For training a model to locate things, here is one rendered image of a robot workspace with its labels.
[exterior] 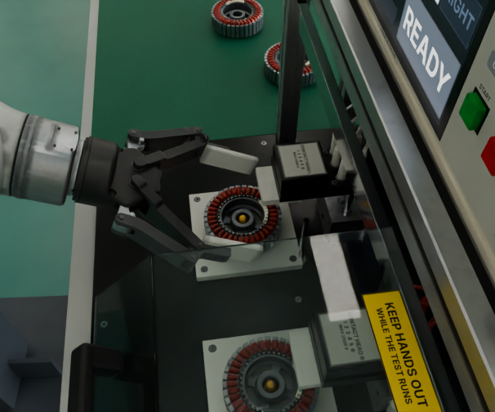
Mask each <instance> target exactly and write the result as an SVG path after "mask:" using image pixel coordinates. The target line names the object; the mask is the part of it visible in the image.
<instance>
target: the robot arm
mask: <svg viewBox="0 0 495 412"><path fill-rule="evenodd" d="M80 133H81V129H80V128H79V127H78V126H74V125H71V124H67V123H62V122H58V121H55V120H51V119H45V118H42V117H41V116H38V115H31V114H26V113H24V112H21V111H19V110H15V109H13V108H11V107H10V106H9V105H6V104H5V103H3V102H1V101H0V195H6V196H13V197H16V198H17V199H29V200H33V201H38V202H42V203H46V204H54V205H58V206H61V205H63V204H64V203H65V200H66V196H67V195H70V196H73V198H72V200H74V202H75V203H79V204H86V205H91V206H95V207H99V208H102V207H106V206H110V207H112V208H115V209H117V210H118V214H116V216H115V219H114V223H113V225H112V227H111V231H112V232H113V233H114V234H115V235H121V236H124V237H127V238H130V239H132V240H134V241H136V242H137V243H138V244H140V245H142V246H143V247H145V248H146V249H148V250H149V251H151V252H152V253H154V254H158V253H171V252H179V251H185V250H193V249H206V248H213V247H221V246H227V245H235V244H246V243H243V242H238V241H234V240H227V239H222V238H218V237H214V236H210V235H205V236H204V237H203V239H202V240H201V239H200V238H199V237H198V236H197V235H196V234H195V233H194V232H193V231H192V230H191V229H190V228H189V227H188V226H187V225H185V224H184V223H183V222H182V221H181V220H180V219H179V218H178V217H177V216H176V215H175V214H174V213H173V212H172V211H171V210H170V209H169V208H168V207H167V206H166V205H165V204H164V203H163V199H162V198H161V197H160V196H159V193H160V189H161V186H160V182H159V181H160V178H161V176H162V172H163V171H166V170H168V169H170V168H174V167H175V166H178V165H180V164H183V163H186V162H188V161H190V160H192V159H196V158H198V157H200V156H201V157H200V160H199V162H200V163H205V164H208V165H212V166H215V167H218V168H225V169H229V170H232V171H235V172H241V173H245V174H248V175H249V174H250V173H251V172H252V170H253V169H254V167H255V166H256V164H257V162H258V158H257V157H255V156H251V155H248V154H242V153H239V152H235V151H232V150H230V148H228V147H226V146H220V145H218V144H214V143H211V142H208V141H209V136H208V135H207V134H202V133H203V130H202V129H201V127H197V126H196V127H187V128H173V129H164V130H156V131H142V130H137V129H130V130H129V131H128V134H127V138H126V140H125V144H124V146H125V147H126V149H122V148H119V147H118V144H117V143H116V142H114V141H107V140H104V139H100V138H97V137H91V136H89V137H86V140H81V139H79V137H80ZM165 149H169V150H165ZM153 150H158V151H157V152H154V153H152V154H148V155H144V154H142V153H141V151H153ZM161 150H165V151H163V152H162V151H161ZM133 211H137V212H138V213H139V214H140V215H141V216H142V217H143V218H144V219H145V220H146V221H148V222H152V223H153V224H155V225H156V227H157V228H158V229H159V230H160V231H159V230H158V229H156V228H155V227H153V226H151V225H150V224H149V223H147V222H145V221H143V220H141V219H140V218H138V217H136V216H135V214H134V213H131V212H133Z"/></svg>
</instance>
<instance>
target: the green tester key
mask: <svg viewBox="0 0 495 412"><path fill-rule="evenodd" d="M485 113H486V108H485V106H484V104H483V102H482V101H481V100H480V98H479V96H478V95H477V93H476V92H469V93H467V94H466V97H465V99H464V101H463V103H462V107H461V109H460V110H459V114H460V116H461V118H462V120H463V122H464V124H465V125H466V127H467V129H468V130H469V131H472V130H477V129H478V127H479V125H480V123H481V121H482V119H483V117H484V115H485Z"/></svg>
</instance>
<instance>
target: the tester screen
mask: <svg viewBox="0 0 495 412"><path fill-rule="evenodd" d="M373 1H374V2H375V4H376V6H377V9H378V11H379V12H380V14H381V17H382V19H383V20H384V22H385V23H386V26H387V28H388V30H389V31H390V34H391V36H392V38H393V39H394V41H395V44H396V46H397V48H398V49H399V51H400V53H401V55H402V57H403V59H404V61H405V63H406V65H407V67H408V69H409V71H410V73H411V75H412V77H413V78H414V80H415V82H416V84H417V86H418V88H419V90H420V92H421V94H422V96H423V98H424V100H425V102H426V104H427V106H428V107H429V109H430V112H431V113H432V115H433V117H434V119H435V122H436V123H437V125H438V126H439V124H440V122H441V119H442V118H443V115H444V111H445V110H446V107H447V105H448V102H449V99H450V97H451V95H452V93H453V89H454V87H455V85H456V82H457V79H458V77H459V74H460V73H461V71H462V67H463V65H464V63H465V60H466V57H467V55H468V52H469V50H470V47H471V44H472V43H473V40H474V38H475V35H476V32H477V30H478V28H479V24H480V22H481V20H482V18H483V15H484V12H485V10H486V7H487V5H488V2H489V0H477V1H478V2H479V4H480V5H481V7H482V8H483V9H482V11H481V14H480V16H479V19H478V22H477V24H476V26H475V30H474V32H473V34H472V36H471V39H470V42H469V44H468V47H467V49H466V48H465V46H464V45H463V43H462V41H461V40H460V38H459V37H458V36H457V34H456V32H455V31H454V29H453V27H452V26H451V25H450V23H449V22H448V20H447V18H446V17H445V15H444V14H443V12H442V11H441V9H440V8H439V6H438V4H437V3H436V1H435V0H421V1H422V2H423V4H424V6H425V7H426V9H427V10H428V12H429V13H430V16H431V17H432V19H433V21H434V22H435V23H436V25H437V27H438V28H439V31H440V32H441V34H442V35H443V36H444V38H445V40H446V42H447V43H448V45H449V46H450V48H451V49H452V51H453V53H454V55H455V57H456V58H457V59H458V61H459V63H460V64H461V67H460V69H459V71H458V74H457V77H456V80H455V82H454V84H453V88H452V90H451V92H450V94H449V97H448V100H447V102H446V105H445V107H444V110H443V113H442V114H441V117H440V119H439V118H438V116H437V114H436V113H435V110H434V108H433V106H432V105H431V103H430V101H429V99H428V97H427V95H426V93H425V91H424V89H423V88H422V86H421V84H420V82H419V80H418V78H417V76H416V74H415V72H414V70H413V68H412V66H411V65H410V63H409V61H408V58H407V57H406V55H405V53H404V51H403V49H402V47H401V46H400V44H399V41H398V39H397V38H396V35H397V33H398V29H399V23H400V20H401V17H402V14H403V10H404V4H405V2H406V0H393V2H394V4H395V5H396V7H397V9H398V10H397V14H396V17H395V23H394V25H393V24H392V23H391V21H390V18H389V16H388V15H387V13H386V10H385V9H384V7H383V6H382V4H381V1H380V0H373Z"/></svg>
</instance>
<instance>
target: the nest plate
mask: <svg viewBox="0 0 495 412"><path fill-rule="evenodd" d="M218 192H219V191H217V192H209V193H202V194H194V195H189V197H190V214H191V223H192V231H193V232H194V233H195V234H196V235H197V236H198V237H199V238H200V239H201V240H202V239H203V237H204V236H205V235H206V233H205V227H204V220H203V214H204V210H205V208H206V207H207V203H208V202H209V200H210V199H211V198H213V196H214V195H215V194H218ZM279 206H280V209H281V212H282V223H281V231H280V235H279V240H282V239H290V238H296V234H295V231H294V226H293V223H292V217H291V213H290V209H289V206H288V203H287V204H280V205H279ZM252 213H253V215H254V218H255V220H256V222H257V223H261V219H260V218H259V216H258V215H257V214H255V213H254V212H252Z"/></svg>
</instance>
